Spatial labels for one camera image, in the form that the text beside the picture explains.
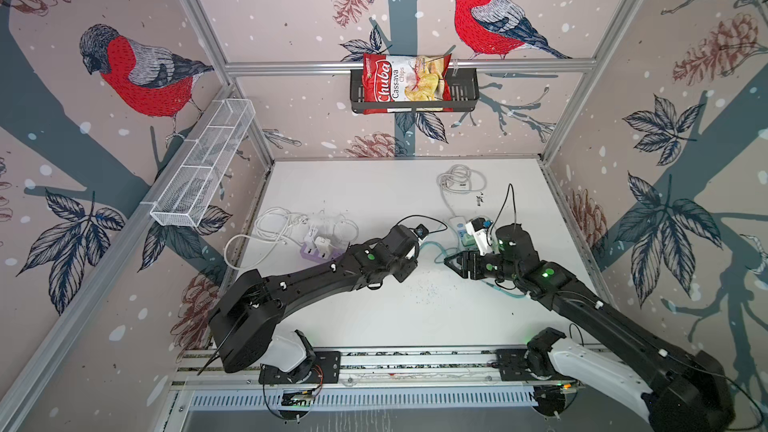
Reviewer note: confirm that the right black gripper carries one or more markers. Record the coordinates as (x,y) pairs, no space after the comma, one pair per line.
(463,259)

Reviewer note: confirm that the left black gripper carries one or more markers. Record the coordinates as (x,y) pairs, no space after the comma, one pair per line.
(411,265)

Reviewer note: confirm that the purple power strip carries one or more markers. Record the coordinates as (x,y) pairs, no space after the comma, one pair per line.
(309,253)

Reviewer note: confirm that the white power strip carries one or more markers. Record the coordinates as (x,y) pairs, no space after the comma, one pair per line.
(457,225)

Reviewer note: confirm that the white charger plug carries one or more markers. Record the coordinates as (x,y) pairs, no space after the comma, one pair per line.
(323,246)

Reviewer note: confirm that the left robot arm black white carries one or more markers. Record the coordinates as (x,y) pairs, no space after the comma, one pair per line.
(244,319)

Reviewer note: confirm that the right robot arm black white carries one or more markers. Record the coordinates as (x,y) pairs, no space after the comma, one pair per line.
(669,388)

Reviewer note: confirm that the red cassava chips bag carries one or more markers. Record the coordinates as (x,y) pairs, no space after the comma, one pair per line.
(390,79)

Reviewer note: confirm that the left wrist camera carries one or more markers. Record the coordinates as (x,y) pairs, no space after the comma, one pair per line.
(421,231)

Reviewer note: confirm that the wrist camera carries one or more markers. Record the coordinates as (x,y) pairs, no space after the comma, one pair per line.
(421,231)
(479,228)

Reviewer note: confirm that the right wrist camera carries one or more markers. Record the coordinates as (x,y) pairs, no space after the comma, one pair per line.
(479,228)

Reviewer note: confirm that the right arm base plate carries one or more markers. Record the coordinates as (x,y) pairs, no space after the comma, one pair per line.
(521,365)

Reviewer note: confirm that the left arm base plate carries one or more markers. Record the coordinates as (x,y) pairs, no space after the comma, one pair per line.
(321,367)

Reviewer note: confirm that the black wall basket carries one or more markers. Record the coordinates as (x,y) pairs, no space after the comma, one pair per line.
(457,91)

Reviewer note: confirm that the white wire mesh shelf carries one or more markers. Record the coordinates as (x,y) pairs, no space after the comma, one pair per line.
(193,186)

